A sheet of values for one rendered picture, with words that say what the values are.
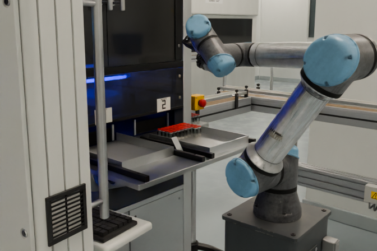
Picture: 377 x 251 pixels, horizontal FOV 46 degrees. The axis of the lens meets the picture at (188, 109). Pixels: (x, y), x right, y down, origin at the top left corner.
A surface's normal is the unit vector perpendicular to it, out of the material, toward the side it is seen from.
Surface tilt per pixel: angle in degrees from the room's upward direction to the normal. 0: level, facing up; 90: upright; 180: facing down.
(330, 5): 90
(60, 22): 90
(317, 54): 84
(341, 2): 90
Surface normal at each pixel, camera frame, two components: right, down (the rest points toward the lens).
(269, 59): -0.66, 0.47
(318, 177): -0.66, 0.15
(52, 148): 0.83, 0.11
